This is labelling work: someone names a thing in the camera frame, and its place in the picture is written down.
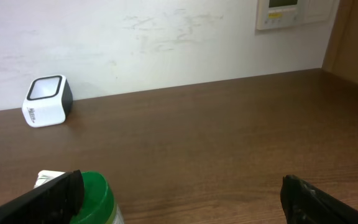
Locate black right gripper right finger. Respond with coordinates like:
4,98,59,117
280,175,358,224

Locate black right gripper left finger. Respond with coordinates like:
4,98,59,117
0,170,85,223

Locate white tube gold cap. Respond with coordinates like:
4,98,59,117
34,170,64,188

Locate green lid jar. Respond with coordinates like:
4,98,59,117
70,171,124,224

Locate white barcode scanner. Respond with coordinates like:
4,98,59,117
22,75,73,128

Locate brown wooden side panel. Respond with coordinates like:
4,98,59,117
321,0,358,84

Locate beige wall thermostat panel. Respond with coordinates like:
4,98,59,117
255,0,305,30

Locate beige wall switch plate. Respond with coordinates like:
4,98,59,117
302,0,338,24

